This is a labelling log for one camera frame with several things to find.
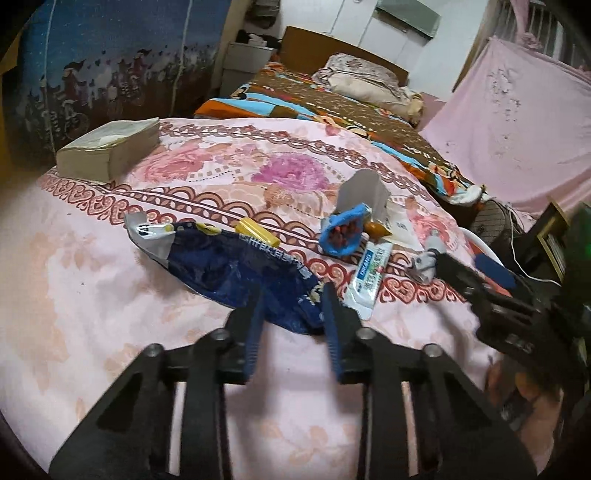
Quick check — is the wooden headboard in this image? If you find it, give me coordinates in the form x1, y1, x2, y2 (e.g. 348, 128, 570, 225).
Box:
279, 25, 410, 86

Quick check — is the blue printed wall cloth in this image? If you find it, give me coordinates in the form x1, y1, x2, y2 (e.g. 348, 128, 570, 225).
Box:
9, 0, 232, 153

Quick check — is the white nightstand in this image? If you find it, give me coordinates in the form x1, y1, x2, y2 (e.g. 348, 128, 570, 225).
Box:
219, 41, 271, 100

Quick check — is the pink hanging sheet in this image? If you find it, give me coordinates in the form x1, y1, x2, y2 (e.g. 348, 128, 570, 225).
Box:
418, 36, 591, 217

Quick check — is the white cord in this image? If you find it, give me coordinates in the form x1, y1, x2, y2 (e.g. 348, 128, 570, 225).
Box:
170, 0, 195, 119

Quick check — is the dark blue snack bag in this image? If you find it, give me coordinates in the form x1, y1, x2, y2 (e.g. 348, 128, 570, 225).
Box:
124, 213, 329, 337

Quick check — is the grey green box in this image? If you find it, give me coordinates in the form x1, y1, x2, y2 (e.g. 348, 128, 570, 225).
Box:
375, 0, 442, 38

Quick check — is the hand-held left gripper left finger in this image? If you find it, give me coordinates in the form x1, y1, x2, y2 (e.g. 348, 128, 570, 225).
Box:
48, 281, 266, 480

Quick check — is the light blue wrapper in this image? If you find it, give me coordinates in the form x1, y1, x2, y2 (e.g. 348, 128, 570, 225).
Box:
320, 204, 371, 257

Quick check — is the small yellow wrapper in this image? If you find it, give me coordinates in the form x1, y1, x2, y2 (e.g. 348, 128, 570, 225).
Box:
235, 219, 280, 247

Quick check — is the beige pillow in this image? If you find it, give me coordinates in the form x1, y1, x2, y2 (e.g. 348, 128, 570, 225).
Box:
323, 73, 424, 126

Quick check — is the white paper wrapper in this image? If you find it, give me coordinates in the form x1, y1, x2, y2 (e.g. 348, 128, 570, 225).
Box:
383, 203, 451, 252

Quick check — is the person's right hand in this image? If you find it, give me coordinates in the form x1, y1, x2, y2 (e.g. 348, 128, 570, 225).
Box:
485, 357, 573, 418

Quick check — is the brown patterned handbag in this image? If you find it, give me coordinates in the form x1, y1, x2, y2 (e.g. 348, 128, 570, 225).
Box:
468, 196, 522, 259

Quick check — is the white toothpaste tube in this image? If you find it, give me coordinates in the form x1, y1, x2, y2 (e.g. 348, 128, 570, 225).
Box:
345, 240, 394, 321

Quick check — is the pink floral blanket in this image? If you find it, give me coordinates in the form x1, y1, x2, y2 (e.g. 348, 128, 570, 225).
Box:
0, 115, 509, 480

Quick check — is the white metal grille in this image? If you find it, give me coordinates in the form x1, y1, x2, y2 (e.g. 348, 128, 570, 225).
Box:
489, 0, 580, 61

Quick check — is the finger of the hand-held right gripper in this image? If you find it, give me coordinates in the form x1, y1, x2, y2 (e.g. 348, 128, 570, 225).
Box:
435, 255, 542, 325
474, 254, 556, 320

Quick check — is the white plastic basin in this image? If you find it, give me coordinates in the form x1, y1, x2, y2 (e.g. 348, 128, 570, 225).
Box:
455, 226, 502, 264

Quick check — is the wooden picture frame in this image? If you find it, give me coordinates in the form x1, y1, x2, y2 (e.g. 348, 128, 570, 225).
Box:
524, 199, 573, 284

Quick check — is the thick grey book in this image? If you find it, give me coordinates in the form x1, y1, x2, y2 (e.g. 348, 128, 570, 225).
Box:
56, 117, 160, 184

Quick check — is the torn cardboard box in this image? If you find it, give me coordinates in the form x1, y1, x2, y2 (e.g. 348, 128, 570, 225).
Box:
336, 169, 391, 222

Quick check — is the brown patterned blanket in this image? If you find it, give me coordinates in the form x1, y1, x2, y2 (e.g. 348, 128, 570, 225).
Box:
193, 62, 485, 206

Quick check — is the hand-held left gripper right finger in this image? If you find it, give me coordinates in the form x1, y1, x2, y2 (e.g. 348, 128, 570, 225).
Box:
322, 281, 539, 480

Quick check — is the floral pillow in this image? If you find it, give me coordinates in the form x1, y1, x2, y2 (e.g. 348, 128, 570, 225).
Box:
313, 52, 400, 89

